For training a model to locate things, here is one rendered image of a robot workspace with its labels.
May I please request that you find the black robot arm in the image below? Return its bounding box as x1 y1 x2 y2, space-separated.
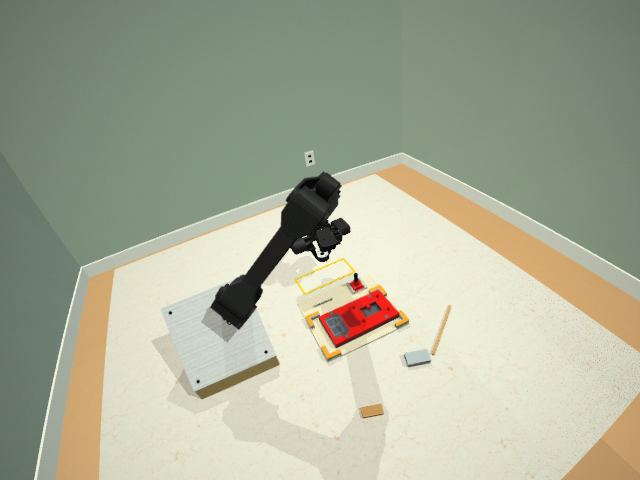
210 172 343 330

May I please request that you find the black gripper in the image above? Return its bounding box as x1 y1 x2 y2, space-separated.
290 218 351 260

